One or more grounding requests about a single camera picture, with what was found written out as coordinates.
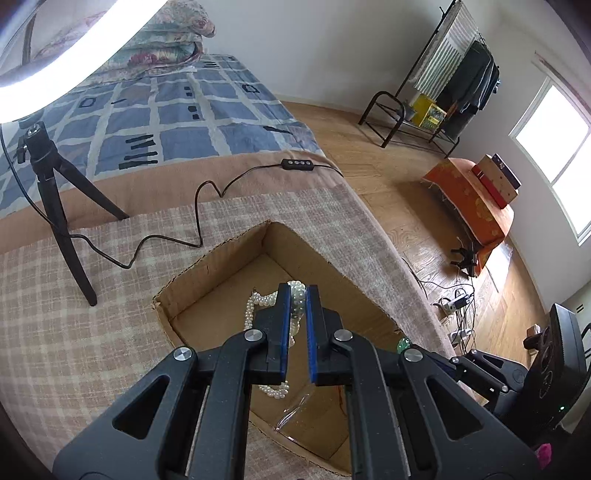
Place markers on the small black floor stand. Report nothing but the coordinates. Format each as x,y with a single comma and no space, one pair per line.
465,261

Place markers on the yellow box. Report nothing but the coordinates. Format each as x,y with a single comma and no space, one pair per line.
422,108

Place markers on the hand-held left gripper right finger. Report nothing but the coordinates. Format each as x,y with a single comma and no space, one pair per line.
313,332

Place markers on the red flat box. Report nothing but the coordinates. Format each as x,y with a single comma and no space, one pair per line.
489,191

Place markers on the beige plaid blanket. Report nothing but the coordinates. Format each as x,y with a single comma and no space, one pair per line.
92,346

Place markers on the white power strip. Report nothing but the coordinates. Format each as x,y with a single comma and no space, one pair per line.
455,304

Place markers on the tan blanket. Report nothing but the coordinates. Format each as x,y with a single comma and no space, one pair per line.
184,173

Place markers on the window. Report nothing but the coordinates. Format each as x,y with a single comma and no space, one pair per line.
554,120

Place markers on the pink object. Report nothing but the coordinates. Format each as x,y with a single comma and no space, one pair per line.
544,454

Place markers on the cardboard box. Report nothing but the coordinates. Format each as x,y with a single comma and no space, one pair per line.
295,258

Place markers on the blue checked bed sheet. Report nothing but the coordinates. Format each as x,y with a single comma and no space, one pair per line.
184,115

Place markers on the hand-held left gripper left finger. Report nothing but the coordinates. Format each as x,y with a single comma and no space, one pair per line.
285,323

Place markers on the folded floral quilt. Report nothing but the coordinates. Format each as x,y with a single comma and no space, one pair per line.
157,50

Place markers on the green pendant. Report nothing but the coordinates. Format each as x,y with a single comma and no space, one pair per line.
403,345

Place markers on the black metal clothes rack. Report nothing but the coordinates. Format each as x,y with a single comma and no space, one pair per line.
383,99

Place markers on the orange cloth covered furniture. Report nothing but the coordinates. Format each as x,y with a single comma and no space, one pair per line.
461,194

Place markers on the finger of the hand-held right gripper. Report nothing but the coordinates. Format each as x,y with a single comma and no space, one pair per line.
480,371

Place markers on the clear plastic bag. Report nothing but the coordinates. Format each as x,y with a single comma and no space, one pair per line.
300,415

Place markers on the dark hanging clothes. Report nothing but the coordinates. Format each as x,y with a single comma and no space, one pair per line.
471,78

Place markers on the black tripod stand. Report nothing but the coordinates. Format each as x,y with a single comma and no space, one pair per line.
46,184

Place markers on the striped hanging cloth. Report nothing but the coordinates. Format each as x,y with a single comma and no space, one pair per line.
443,50

